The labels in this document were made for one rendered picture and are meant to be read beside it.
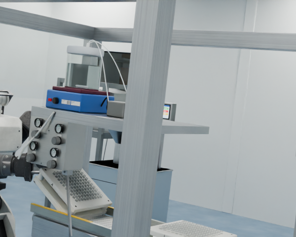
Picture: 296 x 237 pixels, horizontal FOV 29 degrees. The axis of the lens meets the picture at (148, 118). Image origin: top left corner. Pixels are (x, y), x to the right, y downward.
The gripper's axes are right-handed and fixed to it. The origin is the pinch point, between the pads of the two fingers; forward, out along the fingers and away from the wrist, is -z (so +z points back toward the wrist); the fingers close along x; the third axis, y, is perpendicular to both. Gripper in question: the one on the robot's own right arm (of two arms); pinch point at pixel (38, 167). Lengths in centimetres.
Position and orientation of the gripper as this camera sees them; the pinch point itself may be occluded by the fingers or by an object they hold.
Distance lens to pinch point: 249.5
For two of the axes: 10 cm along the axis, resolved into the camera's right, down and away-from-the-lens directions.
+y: -0.9, 0.5, -9.9
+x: -0.5, 10.0, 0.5
